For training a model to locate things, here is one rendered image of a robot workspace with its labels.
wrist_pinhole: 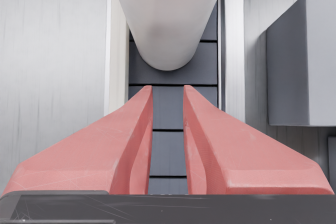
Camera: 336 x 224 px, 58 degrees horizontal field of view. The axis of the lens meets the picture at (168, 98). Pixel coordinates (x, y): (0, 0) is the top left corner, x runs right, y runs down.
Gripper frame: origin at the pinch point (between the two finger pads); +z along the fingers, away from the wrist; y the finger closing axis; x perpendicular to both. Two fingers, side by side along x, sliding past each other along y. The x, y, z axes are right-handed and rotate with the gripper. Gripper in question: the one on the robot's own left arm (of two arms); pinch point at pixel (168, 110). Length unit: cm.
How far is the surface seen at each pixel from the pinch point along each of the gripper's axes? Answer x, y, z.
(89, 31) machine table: 5.1, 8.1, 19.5
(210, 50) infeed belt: 4.3, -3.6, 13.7
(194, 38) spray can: -0.2, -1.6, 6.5
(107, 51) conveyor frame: 4.4, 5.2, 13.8
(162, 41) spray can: -0.5, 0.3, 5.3
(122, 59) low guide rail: 3.2, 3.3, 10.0
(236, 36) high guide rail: -0.2, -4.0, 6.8
